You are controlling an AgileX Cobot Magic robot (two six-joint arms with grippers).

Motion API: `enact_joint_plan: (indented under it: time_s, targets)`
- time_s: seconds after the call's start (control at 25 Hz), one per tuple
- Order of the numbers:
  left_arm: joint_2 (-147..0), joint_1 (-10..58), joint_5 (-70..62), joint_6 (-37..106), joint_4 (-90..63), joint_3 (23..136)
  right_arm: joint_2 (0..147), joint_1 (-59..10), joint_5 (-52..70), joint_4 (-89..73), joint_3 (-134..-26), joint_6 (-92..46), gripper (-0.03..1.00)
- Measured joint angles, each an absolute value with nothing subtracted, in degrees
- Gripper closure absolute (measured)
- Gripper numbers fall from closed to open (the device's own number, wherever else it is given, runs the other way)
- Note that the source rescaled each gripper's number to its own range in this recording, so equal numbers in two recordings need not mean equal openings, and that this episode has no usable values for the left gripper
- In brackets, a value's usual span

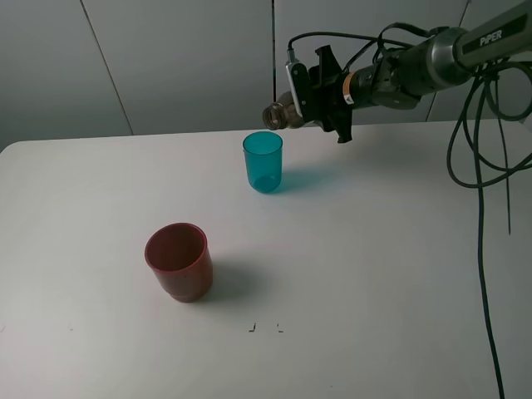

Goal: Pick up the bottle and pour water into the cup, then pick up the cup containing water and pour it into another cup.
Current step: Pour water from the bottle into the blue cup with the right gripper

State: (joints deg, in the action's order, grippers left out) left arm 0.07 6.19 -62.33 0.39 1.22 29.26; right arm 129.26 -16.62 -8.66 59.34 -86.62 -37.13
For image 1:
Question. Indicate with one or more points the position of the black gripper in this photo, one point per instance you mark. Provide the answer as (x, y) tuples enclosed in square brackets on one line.
[(335, 93)]

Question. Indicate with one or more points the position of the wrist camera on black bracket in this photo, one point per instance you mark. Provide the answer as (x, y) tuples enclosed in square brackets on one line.
[(300, 87)]

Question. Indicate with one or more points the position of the red plastic cup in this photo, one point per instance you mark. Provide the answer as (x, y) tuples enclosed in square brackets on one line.
[(178, 255)]

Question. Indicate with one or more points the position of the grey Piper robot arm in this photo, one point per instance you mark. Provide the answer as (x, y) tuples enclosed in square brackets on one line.
[(399, 78)]

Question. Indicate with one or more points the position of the teal translucent plastic cup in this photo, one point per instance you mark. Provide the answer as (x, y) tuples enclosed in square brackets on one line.
[(263, 154)]

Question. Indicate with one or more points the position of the smoky translucent plastic bottle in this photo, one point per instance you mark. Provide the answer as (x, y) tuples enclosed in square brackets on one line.
[(291, 112)]

